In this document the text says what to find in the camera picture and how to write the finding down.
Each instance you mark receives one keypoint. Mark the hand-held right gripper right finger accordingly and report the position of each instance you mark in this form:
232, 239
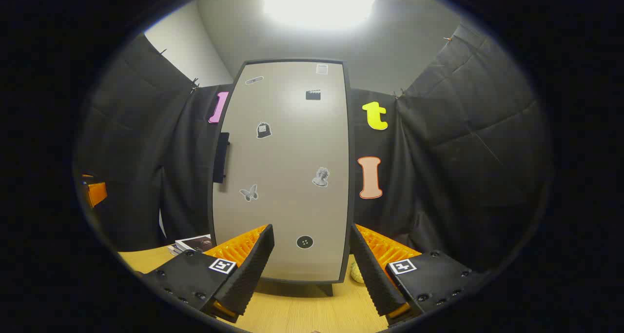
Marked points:
373, 274

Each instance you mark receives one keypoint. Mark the ceiling light panel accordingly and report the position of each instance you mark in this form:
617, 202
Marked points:
317, 4

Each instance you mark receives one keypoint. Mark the beige cabinet door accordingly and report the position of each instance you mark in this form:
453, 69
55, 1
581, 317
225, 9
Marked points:
287, 177

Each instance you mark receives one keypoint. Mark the white portrait cover book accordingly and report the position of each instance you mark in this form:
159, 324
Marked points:
195, 244

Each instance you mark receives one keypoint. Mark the yellow knitted coaster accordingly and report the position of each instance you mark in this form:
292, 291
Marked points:
357, 273

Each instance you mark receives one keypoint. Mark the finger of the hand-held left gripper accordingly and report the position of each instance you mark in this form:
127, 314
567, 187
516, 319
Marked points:
96, 192

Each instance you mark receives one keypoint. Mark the black backdrop cloth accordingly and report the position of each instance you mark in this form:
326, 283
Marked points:
463, 152

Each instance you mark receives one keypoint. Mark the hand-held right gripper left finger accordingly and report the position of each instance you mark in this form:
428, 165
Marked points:
253, 269

